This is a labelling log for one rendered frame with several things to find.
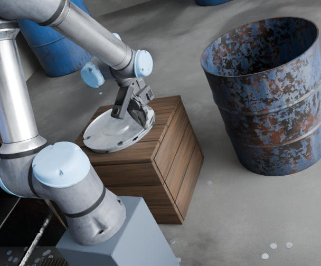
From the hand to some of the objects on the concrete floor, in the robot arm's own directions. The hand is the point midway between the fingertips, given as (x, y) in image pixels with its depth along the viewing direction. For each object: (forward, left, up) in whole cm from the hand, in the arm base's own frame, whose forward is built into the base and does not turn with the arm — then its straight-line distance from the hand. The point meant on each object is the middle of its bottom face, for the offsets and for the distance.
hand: (144, 127), depth 141 cm
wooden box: (+14, -4, -38) cm, 41 cm away
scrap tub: (-37, -32, -38) cm, 62 cm away
